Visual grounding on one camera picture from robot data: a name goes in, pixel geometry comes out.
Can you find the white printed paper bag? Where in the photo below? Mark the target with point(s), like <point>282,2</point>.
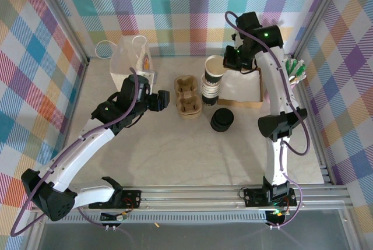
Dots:
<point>122,57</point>

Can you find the black plastic cup lid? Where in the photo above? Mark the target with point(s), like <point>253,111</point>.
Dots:
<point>223,115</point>

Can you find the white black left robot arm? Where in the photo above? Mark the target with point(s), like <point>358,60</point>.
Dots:
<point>87,145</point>

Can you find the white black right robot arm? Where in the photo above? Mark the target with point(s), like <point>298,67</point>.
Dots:
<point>274,81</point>

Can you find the green white wrapped straw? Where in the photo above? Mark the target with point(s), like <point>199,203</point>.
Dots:
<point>300,70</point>
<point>292,68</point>

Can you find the brown cardboard napkin tray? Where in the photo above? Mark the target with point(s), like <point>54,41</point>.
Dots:
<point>233,103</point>

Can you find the left small circuit board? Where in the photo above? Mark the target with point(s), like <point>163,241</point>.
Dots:
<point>121,217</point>

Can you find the small circuit board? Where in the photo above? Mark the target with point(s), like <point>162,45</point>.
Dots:
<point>121,217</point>
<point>277,213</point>

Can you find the right small circuit board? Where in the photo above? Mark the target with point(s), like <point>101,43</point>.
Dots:
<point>277,213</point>

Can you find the aluminium left side rail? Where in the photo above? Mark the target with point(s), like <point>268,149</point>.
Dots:
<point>77,92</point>

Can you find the aluminium rail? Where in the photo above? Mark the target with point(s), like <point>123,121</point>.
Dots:
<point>189,196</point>
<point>77,92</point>
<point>316,127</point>

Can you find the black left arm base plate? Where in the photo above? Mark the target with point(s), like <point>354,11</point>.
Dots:
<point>132,196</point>

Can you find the aluminium right side rail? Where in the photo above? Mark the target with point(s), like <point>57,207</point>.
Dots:
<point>316,127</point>

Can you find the aluminium front rail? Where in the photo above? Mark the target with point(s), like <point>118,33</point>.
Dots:
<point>189,196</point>

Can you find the aluminium left corner post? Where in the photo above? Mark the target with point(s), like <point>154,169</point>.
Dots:
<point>63,14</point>

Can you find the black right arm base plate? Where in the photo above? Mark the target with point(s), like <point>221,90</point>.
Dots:
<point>253,197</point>

